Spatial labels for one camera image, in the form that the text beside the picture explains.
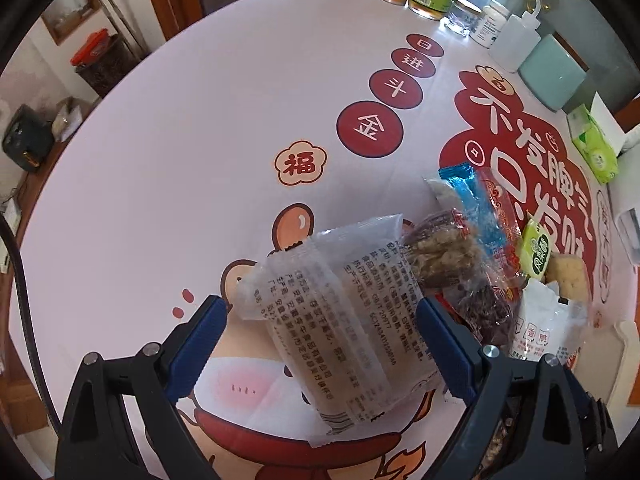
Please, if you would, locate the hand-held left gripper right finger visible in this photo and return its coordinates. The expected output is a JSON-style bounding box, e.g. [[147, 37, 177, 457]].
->
[[415, 296, 618, 480]]

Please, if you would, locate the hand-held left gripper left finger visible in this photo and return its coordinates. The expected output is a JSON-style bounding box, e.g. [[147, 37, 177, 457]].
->
[[55, 295, 228, 480]]

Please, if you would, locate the walnut date snack packet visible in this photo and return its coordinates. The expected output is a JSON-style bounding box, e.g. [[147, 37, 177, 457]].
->
[[400, 176, 483, 291]]

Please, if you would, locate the white red print snack packet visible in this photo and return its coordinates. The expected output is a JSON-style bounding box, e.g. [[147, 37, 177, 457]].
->
[[510, 280, 588, 368]]

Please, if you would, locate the clear grain bar snack packet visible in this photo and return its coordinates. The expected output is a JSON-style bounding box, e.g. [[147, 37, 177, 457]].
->
[[235, 212, 453, 448]]

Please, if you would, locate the small green snack packet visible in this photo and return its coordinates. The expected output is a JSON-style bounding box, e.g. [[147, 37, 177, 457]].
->
[[517, 222, 553, 281]]

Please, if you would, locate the pale cracker snack packet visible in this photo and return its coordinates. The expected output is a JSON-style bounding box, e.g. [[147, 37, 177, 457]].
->
[[547, 252, 591, 301]]

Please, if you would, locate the blue foil snack packet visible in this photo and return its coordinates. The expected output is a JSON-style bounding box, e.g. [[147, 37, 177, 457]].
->
[[438, 162, 506, 281]]

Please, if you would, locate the white plastic tray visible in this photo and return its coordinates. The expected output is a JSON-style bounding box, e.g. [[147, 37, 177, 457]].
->
[[570, 320, 633, 386]]

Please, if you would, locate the dark brown patterned snack packet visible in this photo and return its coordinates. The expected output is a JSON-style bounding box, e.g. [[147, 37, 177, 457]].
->
[[440, 277, 518, 346]]

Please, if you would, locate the green tissue box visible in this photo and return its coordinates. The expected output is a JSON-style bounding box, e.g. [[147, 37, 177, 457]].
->
[[567, 97, 628, 184]]

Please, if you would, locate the teal container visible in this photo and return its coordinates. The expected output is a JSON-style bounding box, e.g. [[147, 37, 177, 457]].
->
[[517, 34, 587, 111]]

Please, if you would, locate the dark basket red lid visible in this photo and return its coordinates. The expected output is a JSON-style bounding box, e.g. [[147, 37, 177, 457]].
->
[[70, 30, 138, 98]]

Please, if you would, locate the white squeeze bottle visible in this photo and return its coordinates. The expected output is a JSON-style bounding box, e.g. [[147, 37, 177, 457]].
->
[[489, 0, 543, 72]]

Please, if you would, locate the white pill bottle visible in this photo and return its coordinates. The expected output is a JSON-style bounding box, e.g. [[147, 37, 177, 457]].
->
[[469, 1, 511, 50]]

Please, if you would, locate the clear glass cup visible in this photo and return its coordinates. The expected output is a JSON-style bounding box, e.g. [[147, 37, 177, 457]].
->
[[445, 0, 483, 37]]

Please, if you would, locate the black cable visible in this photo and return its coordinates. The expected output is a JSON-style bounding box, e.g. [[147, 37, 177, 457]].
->
[[0, 220, 56, 411]]

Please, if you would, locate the wooden picture frame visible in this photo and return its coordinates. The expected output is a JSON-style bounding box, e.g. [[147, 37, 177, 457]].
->
[[40, 0, 103, 46]]

